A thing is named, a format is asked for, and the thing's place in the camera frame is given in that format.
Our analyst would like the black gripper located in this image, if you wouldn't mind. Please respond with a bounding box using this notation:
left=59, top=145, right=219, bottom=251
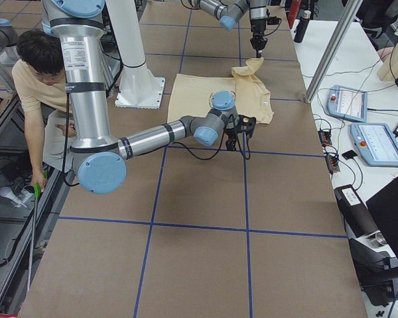
left=224, top=128, right=237, bottom=151
left=250, top=18, right=267, bottom=58

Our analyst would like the cream long-sleeve printed shirt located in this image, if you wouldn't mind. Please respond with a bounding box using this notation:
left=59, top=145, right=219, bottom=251
left=167, top=58, right=273, bottom=124

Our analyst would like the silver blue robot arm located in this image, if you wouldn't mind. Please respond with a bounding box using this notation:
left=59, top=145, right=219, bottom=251
left=188, top=0, right=269, bottom=58
left=42, top=1, right=239, bottom=194

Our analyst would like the black water bottle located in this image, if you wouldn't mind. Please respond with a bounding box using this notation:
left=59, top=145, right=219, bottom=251
left=293, top=10, right=312, bottom=43

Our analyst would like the red bottle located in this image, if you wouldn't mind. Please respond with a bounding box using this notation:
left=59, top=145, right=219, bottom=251
left=287, top=0, right=301, bottom=28

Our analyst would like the far orange circuit board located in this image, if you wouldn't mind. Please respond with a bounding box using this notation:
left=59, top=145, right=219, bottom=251
left=318, top=130, right=332, bottom=146

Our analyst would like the orange circuit board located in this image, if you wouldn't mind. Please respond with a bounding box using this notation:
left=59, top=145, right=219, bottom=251
left=324, top=153, right=340, bottom=174
left=318, top=130, right=332, bottom=146

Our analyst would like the far grey teach pendant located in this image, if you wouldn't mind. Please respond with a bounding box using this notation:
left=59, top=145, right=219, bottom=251
left=326, top=85, right=367, bottom=123

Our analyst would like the grey teach pendant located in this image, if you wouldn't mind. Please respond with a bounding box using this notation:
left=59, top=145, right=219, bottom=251
left=326, top=85, right=367, bottom=123
left=350, top=123, right=398, bottom=167

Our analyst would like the near orange circuit board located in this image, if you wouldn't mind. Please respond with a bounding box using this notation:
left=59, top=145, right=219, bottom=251
left=324, top=153, right=340, bottom=174

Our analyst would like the small black flat device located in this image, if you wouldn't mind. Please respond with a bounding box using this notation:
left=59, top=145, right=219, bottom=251
left=342, top=150, right=357, bottom=160

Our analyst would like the near grey teach pendant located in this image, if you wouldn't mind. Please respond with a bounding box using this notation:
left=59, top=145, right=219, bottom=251
left=350, top=123, right=398, bottom=167

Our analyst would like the black monitor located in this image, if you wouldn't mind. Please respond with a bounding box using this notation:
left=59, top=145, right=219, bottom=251
left=366, top=176, right=398, bottom=258

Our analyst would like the black brown label printer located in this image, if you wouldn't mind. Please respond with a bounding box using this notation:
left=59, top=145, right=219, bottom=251
left=334, top=185, right=398, bottom=306

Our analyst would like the person in beige shirt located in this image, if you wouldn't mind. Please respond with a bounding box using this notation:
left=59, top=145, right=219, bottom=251
left=12, top=30, right=77, bottom=189

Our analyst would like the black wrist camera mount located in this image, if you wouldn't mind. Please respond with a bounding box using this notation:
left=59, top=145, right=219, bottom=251
left=235, top=115, right=257, bottom=138
left=267, top=16, right=281, bottom=25

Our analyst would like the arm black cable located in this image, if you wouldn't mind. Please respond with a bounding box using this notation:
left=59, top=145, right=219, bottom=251
left=172, top=129, right=253, bottom=160

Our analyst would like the aluminium frame post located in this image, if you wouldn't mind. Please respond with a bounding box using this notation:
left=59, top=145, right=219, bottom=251
left=304, top=0, right=363, bottom=104

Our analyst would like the green handled grabber stick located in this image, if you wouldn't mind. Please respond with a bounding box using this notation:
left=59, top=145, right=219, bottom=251
left=27, top=183, right=41, bottom=293

